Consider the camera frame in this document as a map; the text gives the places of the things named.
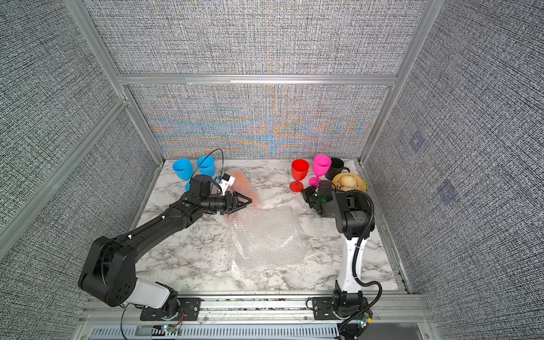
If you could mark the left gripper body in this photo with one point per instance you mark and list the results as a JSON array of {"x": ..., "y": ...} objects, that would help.
[{"x": 217, "y": 204}]

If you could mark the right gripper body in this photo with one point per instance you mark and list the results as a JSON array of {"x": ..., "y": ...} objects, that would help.
[{"x": 311, "y": 197}]

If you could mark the orange wine glass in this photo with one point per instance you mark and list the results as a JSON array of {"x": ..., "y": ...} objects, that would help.
[{"x": 244, "y": 187}]

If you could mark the blue wine glass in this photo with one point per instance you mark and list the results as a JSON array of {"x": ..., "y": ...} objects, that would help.
[
  {"x": 206, "y": 166},
  {"x": 184, "y": 170}
]

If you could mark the pink wine glass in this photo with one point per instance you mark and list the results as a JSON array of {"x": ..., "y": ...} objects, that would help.
[{"x": 321, "y": 165}]

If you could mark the red wine glass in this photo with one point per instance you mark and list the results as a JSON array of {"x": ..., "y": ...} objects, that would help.
[{"x": 299, "y": 170}]

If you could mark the bubble wrap sheet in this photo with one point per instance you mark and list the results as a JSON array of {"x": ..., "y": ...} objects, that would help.
[{"x": 265, "y": 240}]

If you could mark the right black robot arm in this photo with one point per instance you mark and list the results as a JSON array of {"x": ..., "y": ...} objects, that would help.
[{"x": 354, "y": 215}]

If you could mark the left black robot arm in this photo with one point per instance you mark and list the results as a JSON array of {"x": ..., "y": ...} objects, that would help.
[{"x": 109, "y": 270}]

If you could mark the yellow bamboo steamer basket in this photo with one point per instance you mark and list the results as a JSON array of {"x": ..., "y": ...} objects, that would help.
[{"x": 339, "y": 195}]

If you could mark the upper white bun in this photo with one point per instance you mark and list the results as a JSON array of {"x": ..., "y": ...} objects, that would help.
[{"x": 348, "y": 182}]

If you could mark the black mug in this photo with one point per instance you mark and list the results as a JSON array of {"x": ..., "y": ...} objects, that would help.
[{"x": 337, "y": 166}]

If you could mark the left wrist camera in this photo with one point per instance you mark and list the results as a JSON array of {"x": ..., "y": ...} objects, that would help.
[{"x": 226, "y": 181}]

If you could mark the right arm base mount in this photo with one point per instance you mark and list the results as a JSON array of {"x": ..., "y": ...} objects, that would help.
[{"x": 339, "y": 306}]

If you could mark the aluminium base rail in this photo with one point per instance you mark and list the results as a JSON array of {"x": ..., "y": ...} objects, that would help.
[{"x": 261, "y": 315}]

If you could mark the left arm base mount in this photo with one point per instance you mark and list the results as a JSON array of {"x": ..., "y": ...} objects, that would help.
[{"x": 186, "y": 308}]

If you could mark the aluminium frame crossbar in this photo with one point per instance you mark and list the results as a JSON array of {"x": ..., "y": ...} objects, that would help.
[{"x": 258, "y": 79}]

